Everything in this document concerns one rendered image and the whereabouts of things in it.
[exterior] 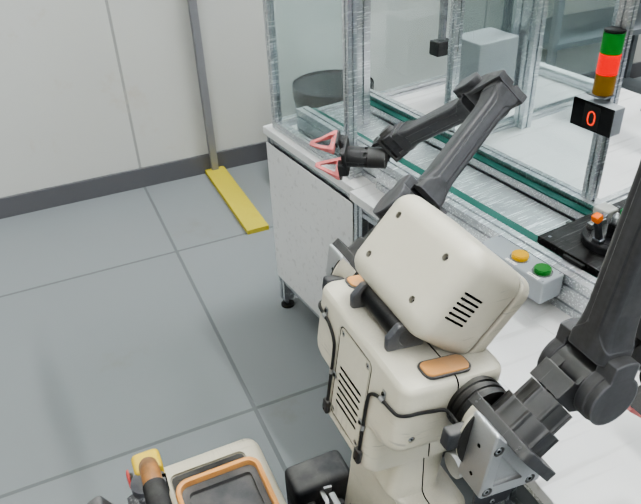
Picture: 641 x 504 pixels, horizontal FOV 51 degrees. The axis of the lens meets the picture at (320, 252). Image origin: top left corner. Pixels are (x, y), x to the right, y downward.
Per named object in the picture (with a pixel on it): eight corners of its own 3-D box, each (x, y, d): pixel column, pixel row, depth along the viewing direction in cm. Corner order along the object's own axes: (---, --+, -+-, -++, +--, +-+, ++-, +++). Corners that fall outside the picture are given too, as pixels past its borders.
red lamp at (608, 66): (608, 78, 160) (612, 57, 157) (591, 72, 163) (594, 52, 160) (622, 73, 162) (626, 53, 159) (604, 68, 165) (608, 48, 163)
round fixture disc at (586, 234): (616, 265, 155) (617, 257, 153) (568, 238, 165) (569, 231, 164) (655, 246, 160) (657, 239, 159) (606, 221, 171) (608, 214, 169)
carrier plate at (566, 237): (618, 290, 150) (620, 282, 149) (536, 242, 167) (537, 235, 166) (685, 256, 160) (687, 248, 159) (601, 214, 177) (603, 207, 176)
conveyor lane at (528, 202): (610, 321, 155) (619, 286, 149) (391, 182, 216) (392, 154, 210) (687, 280, 167) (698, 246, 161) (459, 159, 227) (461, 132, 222)
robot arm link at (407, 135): (467, 84, 138) (501, 122, 141) (482, 66, 140) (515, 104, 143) (373, 136, 178) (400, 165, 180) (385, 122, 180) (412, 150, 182)
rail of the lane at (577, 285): (610, 343, 149) (620, 304, 143) (375, 188, 213) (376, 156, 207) (627, 334, 151) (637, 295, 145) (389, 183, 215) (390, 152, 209)
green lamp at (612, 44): (612, 57, 157) (616, 36, 154) (594, 52, 160) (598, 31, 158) (626, 53, 159) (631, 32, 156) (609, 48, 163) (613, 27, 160)
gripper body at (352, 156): (341, 134, 180) (368, 135, 179) (345, 157, 189) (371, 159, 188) (337, 154, 177) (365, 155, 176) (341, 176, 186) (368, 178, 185)
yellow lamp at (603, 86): (604, 98, 162) (608, 78, 160) (587, 92, 166) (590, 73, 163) (617, 93, 164) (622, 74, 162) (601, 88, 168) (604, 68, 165)
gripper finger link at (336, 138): (310, 128, 181) (345, 129, 179) (314, 144, 187) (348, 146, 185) (306, 148, 177) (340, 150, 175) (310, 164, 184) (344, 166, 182)
